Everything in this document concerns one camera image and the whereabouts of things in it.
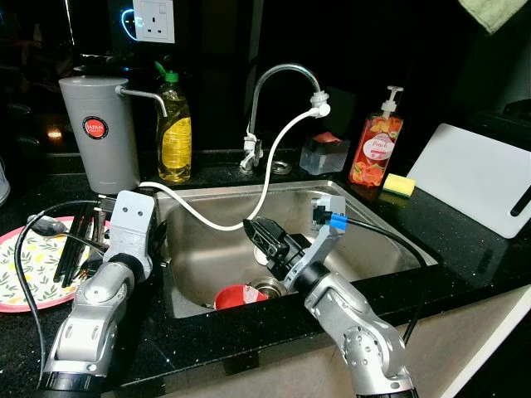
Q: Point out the yellow dish soap bottle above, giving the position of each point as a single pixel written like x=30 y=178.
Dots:
x=174 y=137

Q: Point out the clear plastic sponge holder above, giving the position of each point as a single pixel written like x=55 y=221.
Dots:
x=324 y=156

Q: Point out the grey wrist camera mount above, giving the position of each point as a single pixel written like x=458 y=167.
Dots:
x=325 y=207
x=131 y=228

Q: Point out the red patterned bowl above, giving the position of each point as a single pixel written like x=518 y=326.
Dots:
x=239 y=298

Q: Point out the metal sink drain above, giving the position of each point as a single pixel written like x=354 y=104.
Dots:
x=264 y=284

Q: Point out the chrome gooseneck faucet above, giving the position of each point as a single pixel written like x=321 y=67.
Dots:
x=254 y=116

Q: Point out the stainless steel sink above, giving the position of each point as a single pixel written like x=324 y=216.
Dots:
x=207 y=257

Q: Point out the black chopstick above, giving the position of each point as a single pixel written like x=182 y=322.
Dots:
x=87 y=249
x=71 y=247

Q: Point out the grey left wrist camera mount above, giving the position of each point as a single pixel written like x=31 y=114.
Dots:
x=131 y=228

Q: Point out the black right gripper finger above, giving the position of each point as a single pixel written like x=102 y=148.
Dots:
x=261 y=245
x=272 y=232

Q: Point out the yellow sponge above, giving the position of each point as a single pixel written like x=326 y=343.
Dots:
x=398 y=184

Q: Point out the metal spoon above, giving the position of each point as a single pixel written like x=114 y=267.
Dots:
x=46 y=224

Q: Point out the chrome round counter cap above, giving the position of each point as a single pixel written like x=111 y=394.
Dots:
x=281 y=167

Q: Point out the white cutting board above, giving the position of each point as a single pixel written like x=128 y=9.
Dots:
x=469 y=178

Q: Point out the red sponge piece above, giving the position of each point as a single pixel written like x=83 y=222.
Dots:
x=327 y=137

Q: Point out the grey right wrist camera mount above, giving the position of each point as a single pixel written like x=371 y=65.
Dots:
x=325 y=207

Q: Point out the grey water filter canister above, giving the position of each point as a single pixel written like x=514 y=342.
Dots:
x=99 y=137

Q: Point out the green cloth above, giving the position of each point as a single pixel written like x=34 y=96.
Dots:
x=494 y=12

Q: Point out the white wall socket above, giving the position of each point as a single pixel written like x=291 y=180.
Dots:
x=154 y=20

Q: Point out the peach hand soap pump bottle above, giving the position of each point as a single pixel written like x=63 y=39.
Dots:
x=375 y=153

